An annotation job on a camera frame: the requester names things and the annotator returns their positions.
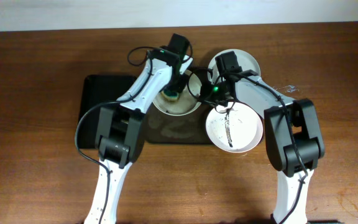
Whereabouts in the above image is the white plate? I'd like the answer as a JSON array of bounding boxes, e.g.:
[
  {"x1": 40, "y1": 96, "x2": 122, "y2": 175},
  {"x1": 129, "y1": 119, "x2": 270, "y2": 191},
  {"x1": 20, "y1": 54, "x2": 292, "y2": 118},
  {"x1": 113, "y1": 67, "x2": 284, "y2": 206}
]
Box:
[
  {"x1": 208, "y1": 49, "x2": 261, "y2": 83},
  {"x1": 153, "y1": 75, "x2": 201, "y2": 116},
  {"x1": 205, "y1": 103, "x2": 264, "y2": 153}
]

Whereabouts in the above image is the green yellow sponge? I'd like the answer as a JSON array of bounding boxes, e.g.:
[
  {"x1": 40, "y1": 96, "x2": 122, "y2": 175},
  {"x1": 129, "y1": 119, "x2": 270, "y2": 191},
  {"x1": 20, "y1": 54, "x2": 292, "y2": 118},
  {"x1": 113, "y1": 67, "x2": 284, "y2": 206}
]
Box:
[{"x1": 161, "y1": 90, "x2": 180, "y2": 102}]

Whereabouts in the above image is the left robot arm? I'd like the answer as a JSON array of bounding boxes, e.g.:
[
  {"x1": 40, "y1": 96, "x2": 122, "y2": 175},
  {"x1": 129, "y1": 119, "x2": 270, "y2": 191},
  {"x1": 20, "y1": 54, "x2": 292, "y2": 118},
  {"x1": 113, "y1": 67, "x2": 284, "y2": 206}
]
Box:
[{"x1": 78, "y1": 34, "x2": 193, "y2": 224}]

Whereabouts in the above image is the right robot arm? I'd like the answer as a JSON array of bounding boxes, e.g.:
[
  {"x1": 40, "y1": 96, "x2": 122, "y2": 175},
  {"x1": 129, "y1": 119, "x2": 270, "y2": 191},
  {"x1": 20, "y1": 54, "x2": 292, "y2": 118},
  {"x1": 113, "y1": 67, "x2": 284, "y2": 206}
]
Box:
[{"x1": 200, "y1": 49, "x2": 325, "y2": 223}]

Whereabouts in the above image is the large brown tray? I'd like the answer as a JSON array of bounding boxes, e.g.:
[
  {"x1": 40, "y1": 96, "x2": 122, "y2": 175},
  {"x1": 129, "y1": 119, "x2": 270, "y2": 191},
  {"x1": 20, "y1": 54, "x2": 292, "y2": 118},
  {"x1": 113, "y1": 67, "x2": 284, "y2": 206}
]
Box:
[{"x1": 143, "y1": 65, "x2": 217, "y2": 145}]

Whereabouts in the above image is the small black tray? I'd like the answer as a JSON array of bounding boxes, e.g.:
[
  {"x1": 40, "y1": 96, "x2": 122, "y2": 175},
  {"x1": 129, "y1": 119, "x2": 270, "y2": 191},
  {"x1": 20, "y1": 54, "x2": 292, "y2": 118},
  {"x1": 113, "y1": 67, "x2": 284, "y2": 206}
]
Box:
[{"x1": 78, "y1": 73, "x2": 136, "y2": 149}]

